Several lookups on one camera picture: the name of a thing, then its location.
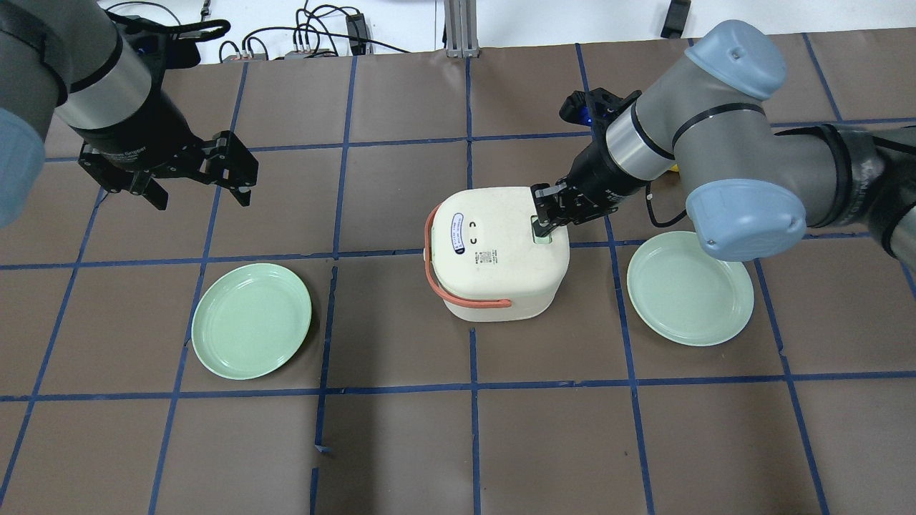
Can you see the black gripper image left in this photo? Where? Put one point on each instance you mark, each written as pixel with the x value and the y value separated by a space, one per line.
pixel 145 140

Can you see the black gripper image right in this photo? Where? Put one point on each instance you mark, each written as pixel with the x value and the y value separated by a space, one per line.
pixel 600 174

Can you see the white rice cooker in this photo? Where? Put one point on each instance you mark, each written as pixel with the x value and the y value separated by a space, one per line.
pixel 482 259

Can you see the grey robot arm image right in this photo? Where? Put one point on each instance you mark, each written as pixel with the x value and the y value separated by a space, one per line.
pixel 750 192

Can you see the grey robot arm image left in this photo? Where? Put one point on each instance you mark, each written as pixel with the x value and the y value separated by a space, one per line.
pixel 101 74

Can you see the green plate right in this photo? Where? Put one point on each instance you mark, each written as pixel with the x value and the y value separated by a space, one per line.
pixel 685 295

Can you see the green plate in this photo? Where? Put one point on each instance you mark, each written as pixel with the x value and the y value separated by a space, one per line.
pixel 685 295
pixel 251 321

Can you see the green plate left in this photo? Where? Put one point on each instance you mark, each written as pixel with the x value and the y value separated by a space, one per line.
pixel 251 321

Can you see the black power adapter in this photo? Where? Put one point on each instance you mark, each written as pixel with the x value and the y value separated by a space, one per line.
pixel 358 34

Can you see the black box top right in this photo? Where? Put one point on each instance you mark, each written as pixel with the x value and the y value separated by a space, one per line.
pixel 675 19

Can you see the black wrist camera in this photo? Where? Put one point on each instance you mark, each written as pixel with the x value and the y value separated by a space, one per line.
pixel 168 47
pixel 597 106

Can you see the aluminium frame post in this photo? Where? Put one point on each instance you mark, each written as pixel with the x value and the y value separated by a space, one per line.
pixel 460 28

